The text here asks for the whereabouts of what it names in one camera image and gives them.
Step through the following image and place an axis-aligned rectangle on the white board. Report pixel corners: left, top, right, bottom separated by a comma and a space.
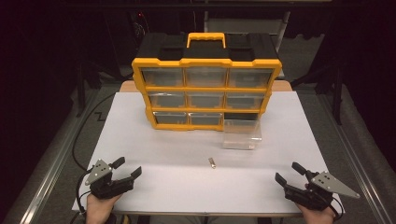
72, 90, 346, 218

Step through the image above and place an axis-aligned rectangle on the person's left hand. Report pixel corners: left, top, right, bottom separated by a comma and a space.
85, 192, 123, 224

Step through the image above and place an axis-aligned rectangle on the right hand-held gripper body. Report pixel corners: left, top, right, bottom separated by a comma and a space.
283, 170, 361, 212

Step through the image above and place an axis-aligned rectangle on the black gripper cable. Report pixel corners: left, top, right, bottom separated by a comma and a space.
326, 194, 345, 220
76, 168, 94, 217

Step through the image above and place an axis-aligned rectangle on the clear plastic drawer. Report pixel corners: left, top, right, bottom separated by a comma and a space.
221, 119, 263, 151

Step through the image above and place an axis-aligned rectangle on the aluminium floor rail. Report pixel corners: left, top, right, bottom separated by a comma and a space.
17, 90, 106, 224
316, 92, 396, 224

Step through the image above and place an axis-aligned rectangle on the long black floor cable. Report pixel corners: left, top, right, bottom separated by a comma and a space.
71, 91, 117, 173

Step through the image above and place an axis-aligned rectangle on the set of clear cabinet drawers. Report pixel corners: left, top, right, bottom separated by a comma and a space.
140, 66, 275, 126

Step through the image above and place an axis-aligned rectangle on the person's right hand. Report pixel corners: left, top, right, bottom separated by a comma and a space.
294, 201, 338, 224

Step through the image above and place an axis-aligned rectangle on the yellow black drawer cabinet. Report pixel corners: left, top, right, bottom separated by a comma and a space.
131, 32, 283, 132

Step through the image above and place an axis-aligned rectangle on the black metal stand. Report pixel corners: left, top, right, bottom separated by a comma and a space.
290, 59, 345, 126
75, 46, 134, 119

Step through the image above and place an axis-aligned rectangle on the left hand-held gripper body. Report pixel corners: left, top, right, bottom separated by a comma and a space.
84, 159, 135, 201

